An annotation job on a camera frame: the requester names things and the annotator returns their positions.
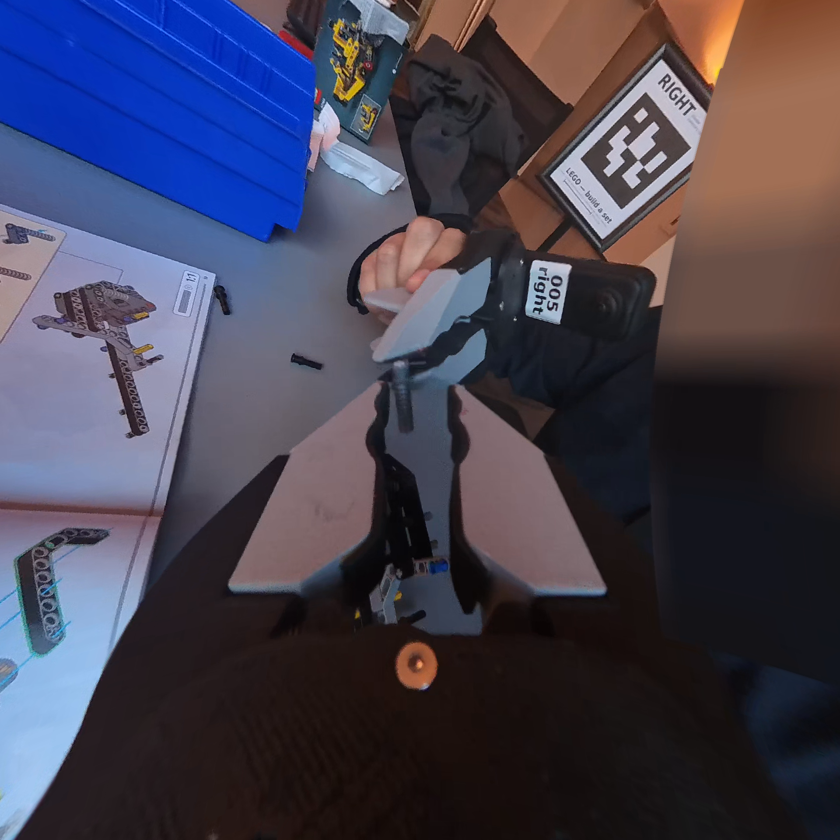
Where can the pale pink plastic bag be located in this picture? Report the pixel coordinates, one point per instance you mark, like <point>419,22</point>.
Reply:
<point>325,138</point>

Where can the grey black lego motor assembly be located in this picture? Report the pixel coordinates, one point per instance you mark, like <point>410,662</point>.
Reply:
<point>400,505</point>

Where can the black jacket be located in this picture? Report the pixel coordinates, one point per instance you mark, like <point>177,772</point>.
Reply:
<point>459,131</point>

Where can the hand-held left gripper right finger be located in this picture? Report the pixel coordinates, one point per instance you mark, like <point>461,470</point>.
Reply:
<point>525,525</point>

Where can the person's right hand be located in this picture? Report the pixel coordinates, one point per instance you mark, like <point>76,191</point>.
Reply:
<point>407,256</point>

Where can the black lego pin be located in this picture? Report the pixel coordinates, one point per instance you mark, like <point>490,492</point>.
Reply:
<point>223,300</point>
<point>306,361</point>

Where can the blue plastic bin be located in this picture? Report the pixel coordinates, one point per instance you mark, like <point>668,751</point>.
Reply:
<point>151,98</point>

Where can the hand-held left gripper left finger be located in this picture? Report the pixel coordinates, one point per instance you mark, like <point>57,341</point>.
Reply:
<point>308,518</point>

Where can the lego instruction booklet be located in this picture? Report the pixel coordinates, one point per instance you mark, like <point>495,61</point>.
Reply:
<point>79,407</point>

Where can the grey lego worm gear axle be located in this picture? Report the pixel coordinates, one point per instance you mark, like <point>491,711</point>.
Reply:
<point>403,400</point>

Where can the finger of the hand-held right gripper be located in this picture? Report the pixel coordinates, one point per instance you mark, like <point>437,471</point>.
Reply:
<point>459,358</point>
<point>433,308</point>

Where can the dark lego set box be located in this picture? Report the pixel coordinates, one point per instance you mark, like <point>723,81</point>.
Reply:
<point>358,59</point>

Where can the framed marker sign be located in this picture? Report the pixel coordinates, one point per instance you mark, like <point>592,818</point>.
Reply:
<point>640,144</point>

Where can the person's right forearm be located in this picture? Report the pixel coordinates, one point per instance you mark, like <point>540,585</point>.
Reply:
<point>577,367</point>

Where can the clear plastic bag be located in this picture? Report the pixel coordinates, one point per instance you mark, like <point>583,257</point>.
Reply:
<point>364,167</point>

